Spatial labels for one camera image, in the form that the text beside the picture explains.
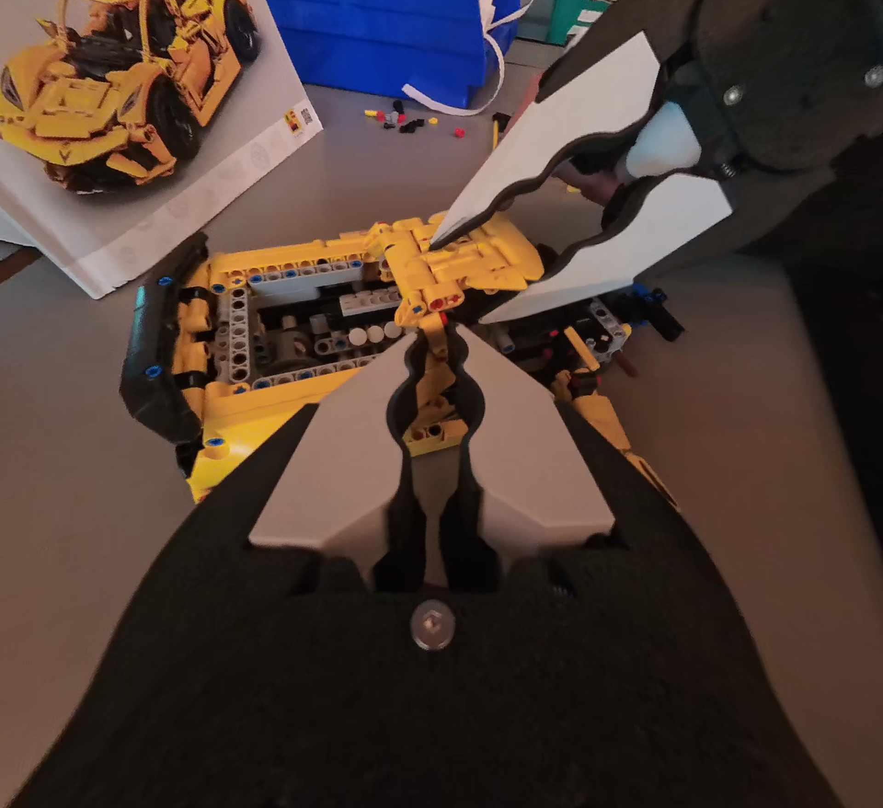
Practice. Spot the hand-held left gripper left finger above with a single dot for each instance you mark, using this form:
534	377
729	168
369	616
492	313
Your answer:
331	477

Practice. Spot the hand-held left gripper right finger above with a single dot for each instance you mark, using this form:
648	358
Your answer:
538	470

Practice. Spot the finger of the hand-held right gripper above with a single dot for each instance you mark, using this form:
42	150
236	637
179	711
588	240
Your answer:
655	228
586	97

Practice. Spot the grey black brick chassis module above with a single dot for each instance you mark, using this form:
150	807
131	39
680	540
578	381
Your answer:
607	332

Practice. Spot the yellow toy brick car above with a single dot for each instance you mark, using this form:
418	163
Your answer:
276	353

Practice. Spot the brown toy brick axle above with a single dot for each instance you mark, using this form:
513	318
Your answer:
628	366

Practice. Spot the person's right forearm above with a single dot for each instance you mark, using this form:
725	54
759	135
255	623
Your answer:
814	215

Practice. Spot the grey desk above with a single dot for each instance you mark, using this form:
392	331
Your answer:
69	477

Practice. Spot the person's right hand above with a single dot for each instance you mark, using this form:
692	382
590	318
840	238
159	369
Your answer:
597	184

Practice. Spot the scattered small brick pieces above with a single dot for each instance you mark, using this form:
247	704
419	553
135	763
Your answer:
407	122

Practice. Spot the black perforated seat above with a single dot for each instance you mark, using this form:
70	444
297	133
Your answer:
848	339

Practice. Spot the white instruction booklet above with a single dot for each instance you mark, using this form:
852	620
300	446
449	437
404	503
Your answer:
262	132

